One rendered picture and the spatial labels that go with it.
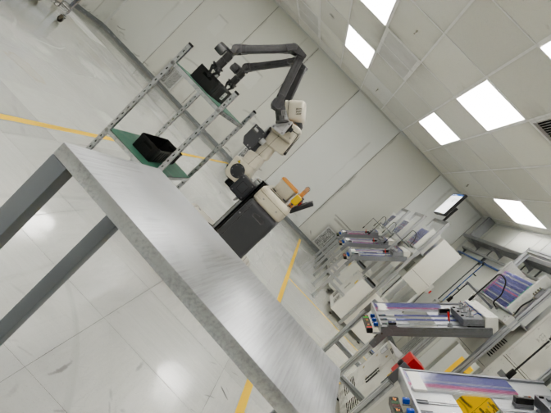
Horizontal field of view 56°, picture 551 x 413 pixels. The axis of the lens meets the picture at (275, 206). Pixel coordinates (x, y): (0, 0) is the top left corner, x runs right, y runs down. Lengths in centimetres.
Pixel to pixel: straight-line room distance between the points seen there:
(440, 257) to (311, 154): 471
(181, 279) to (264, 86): 1016
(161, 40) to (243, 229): 854
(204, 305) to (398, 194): 1005
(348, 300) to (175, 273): 596
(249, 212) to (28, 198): 250
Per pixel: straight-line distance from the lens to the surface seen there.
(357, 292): 680
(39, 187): 103
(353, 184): 1076
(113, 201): 95
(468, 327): 365
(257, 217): 343
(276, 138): 360
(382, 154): 1083
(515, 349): 376
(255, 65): 400
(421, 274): 685
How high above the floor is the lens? 108
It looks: 5 degrees down
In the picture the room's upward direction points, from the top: 46 degrees clockwise
